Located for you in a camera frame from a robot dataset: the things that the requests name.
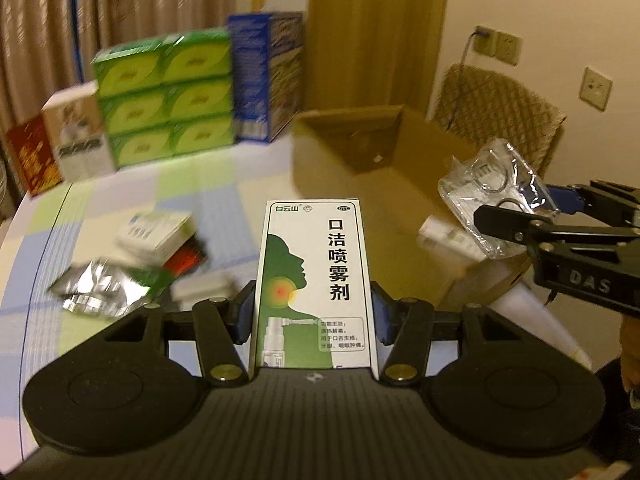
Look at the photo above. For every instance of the person's right hand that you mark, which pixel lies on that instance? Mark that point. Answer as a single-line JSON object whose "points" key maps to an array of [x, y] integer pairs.
{"points": [[631, 355]]}

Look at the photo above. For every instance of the white green spray medicine box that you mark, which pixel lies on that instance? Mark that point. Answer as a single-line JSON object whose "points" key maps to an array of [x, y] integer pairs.
{"points": [[312, 265]]}

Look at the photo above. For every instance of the silver foil packet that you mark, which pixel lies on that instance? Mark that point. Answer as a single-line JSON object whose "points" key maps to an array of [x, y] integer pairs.
{"points": [[95, 287]]}

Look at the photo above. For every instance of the clear plastic package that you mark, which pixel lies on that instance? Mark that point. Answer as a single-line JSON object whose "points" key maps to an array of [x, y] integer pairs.
{"points": [[487, 175]]}

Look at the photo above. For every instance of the green packet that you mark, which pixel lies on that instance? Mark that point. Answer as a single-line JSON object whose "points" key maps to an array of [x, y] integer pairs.
{"points": [[150, 282]]}

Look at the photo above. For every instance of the stack of green tissue boxes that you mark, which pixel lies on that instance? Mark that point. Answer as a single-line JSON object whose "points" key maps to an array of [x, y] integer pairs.
{"points": [[165, 95]]}

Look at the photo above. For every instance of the grey charger plug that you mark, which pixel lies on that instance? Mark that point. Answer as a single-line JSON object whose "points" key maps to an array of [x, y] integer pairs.
{"points": [[484, 33]]}

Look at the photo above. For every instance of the desktop with checked cloth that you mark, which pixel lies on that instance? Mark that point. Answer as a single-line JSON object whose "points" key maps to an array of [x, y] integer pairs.
{"points": [[210, 190]]}

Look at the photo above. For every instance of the brown cardboard box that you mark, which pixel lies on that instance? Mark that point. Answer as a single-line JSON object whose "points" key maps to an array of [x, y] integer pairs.
{"points": [[345, 160]]}

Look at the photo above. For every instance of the beige wall socket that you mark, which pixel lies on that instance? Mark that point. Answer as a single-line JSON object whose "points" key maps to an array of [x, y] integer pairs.
{"points": [[596, 90], [486, 46], [509, 49]]}

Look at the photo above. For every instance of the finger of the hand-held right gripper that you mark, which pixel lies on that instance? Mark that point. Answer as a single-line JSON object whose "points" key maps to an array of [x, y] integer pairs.
{"points": [[500, 220], [562, 199]]}

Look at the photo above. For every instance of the brown wooden door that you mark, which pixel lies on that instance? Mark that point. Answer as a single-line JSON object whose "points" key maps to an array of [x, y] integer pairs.
{"points": [[375, 35]]}

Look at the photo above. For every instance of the red printed box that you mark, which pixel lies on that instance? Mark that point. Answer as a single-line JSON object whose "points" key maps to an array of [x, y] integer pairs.
{"points": [[32, 160]]}

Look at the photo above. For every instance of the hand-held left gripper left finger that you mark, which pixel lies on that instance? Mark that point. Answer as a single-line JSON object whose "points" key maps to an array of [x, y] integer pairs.
{"points": [[244, 312]]}

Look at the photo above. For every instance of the quilted chair cushion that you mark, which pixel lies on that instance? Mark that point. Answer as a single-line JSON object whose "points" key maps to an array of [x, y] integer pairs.
{"points": [[495, 105]]}

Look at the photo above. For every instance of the blue milk carton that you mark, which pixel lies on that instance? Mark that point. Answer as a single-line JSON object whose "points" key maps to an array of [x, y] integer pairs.
{"points": [[262, 75]]}

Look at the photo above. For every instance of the white dog print box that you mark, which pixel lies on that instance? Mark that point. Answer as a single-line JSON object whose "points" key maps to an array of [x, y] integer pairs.
{"points": [[80, 135]]}

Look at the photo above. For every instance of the white green tablet box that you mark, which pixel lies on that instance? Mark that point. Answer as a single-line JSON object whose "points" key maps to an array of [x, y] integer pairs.
{"points": [[150, 232]]}

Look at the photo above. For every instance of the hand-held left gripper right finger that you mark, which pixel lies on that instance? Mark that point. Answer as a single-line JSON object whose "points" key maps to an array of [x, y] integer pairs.
{"points": [[382, 312]]}

